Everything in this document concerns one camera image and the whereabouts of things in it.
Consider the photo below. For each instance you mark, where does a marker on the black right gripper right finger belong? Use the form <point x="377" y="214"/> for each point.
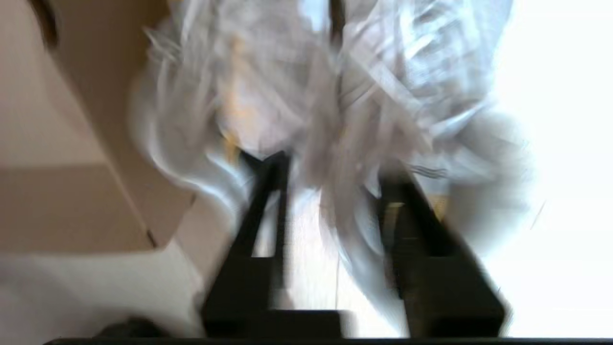
<point x="445" y="287"/>

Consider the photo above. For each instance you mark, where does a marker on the white mesh sneaker orange tongue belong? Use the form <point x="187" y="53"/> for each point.
<point x="215" y="96"/>

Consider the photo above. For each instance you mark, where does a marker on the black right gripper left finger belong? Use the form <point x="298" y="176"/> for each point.
<point x="244" y="287"/>

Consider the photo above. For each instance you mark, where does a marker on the brown cardboard shoe box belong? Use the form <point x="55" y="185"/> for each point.
<point x="96" y="206"/>

